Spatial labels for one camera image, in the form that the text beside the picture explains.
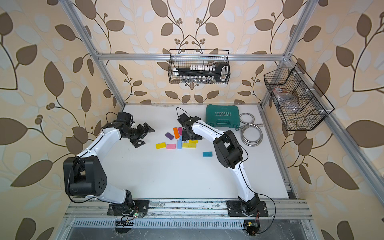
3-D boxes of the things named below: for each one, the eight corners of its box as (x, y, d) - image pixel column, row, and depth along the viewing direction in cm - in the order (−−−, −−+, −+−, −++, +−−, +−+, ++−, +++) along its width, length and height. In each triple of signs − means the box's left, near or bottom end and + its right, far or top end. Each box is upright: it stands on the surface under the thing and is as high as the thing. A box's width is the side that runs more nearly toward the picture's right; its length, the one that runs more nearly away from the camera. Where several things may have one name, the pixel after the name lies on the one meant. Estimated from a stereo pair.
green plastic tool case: (206, 127, 107) (206, 124, 104) (205, 107, 120) (205, 103, 117) (241, 127, 107) (242, 124, 104) (236, 107, 120) (237, 103, 117)
